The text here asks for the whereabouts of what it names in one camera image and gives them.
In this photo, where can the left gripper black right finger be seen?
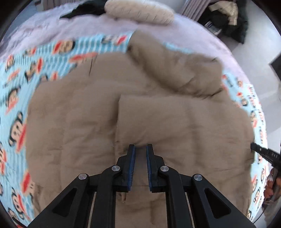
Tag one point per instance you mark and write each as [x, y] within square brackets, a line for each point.
[191, 201]

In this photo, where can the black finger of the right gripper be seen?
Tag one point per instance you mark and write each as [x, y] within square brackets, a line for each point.
[268, 154]

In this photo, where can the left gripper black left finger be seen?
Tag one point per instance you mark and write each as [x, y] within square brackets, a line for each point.
[90, 201]

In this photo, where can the tan puffer jacket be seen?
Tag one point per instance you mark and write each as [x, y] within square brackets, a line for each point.
[85, 121]

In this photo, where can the pile of clothes on chair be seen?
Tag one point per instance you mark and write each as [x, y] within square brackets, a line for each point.
[229, 17]

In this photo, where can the person's right hand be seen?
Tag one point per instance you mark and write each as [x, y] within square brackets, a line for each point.
[268, 191]

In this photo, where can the monkey print striped blanket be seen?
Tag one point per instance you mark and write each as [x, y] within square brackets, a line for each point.
[21, 75]

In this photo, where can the grey curtain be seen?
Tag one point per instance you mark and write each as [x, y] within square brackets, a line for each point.
[193, 9]

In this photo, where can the lavender bed sheet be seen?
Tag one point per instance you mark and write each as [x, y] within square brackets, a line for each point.
[47, 26]

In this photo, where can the cream knitted pillow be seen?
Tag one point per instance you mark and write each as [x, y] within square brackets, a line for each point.
[140, 11]

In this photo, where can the black garment on bed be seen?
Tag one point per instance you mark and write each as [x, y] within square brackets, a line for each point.
[87, 8]

